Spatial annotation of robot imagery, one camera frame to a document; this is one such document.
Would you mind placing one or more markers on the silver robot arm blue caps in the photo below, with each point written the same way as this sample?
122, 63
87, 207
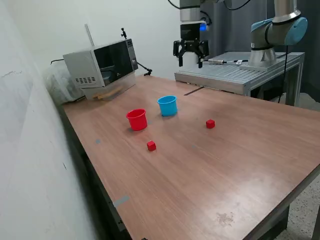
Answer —
280, 27

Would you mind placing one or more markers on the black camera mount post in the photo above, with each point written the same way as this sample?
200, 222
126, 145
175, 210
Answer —
123, 33

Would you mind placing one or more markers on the small white tag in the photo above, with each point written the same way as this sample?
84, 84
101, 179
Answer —
239, 62

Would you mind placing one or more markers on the wooden stick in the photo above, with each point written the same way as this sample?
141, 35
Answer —
110, 93

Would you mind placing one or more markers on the thin white rod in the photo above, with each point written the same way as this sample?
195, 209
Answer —
89, 36

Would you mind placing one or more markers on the dark grey curtain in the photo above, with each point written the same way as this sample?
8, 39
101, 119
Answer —
230, 32

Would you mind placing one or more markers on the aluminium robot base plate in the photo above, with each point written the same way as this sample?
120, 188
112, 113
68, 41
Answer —
265, 66

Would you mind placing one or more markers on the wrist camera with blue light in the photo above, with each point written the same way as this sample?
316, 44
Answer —
203, 26

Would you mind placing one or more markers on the blue plastic cup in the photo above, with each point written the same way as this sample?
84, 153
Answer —
168, 108

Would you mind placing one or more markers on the metal cylinder device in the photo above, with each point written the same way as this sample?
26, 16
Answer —
217, 61

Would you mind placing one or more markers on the aluminium robot base table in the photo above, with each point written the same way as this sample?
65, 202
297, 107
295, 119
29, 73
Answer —
225, 75

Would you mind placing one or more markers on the grey tape strip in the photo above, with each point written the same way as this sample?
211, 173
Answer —
121, 201

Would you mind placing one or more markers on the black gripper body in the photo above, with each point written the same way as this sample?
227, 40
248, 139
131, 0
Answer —
190, 32

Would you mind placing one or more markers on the red cube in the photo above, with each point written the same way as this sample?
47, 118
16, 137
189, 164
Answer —
151, 146
210, 124

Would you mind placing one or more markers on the silver microwave oven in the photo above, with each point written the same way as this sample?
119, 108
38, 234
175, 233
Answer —
82, 67

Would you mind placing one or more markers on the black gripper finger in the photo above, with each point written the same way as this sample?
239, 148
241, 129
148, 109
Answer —
179, 53
202, 52

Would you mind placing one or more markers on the clear plastic bag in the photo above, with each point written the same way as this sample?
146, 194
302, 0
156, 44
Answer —
60, 85

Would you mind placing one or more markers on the red plastic cup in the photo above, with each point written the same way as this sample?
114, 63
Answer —
137, 122

